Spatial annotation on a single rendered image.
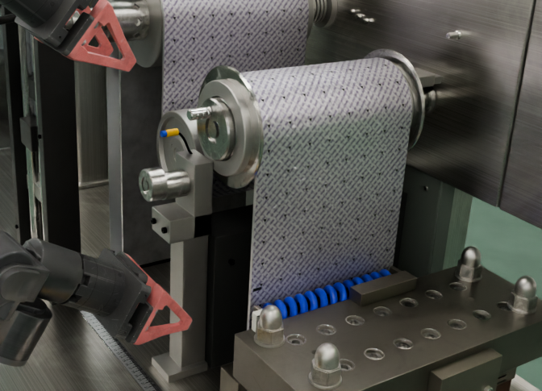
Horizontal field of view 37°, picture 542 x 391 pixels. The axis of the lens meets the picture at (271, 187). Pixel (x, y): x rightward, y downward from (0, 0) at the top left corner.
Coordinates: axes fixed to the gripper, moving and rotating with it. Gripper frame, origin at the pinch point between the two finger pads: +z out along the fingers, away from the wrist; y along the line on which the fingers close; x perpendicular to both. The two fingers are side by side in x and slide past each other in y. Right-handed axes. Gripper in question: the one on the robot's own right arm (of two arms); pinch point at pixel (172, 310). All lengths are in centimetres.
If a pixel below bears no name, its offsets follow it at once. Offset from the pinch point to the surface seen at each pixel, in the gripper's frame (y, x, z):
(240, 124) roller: -1.1, 22.9, -3.4
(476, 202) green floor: -174, 45, 277
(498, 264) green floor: -123, 24, 241
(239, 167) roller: -1.1, 18.5, -0.6
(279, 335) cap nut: 8.8, 3.7, 8.7
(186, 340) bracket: -7.4, -5.6, 10.7
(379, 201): 0.6, 22.9, 21.4
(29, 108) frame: -43.0, 9.7, -8.0
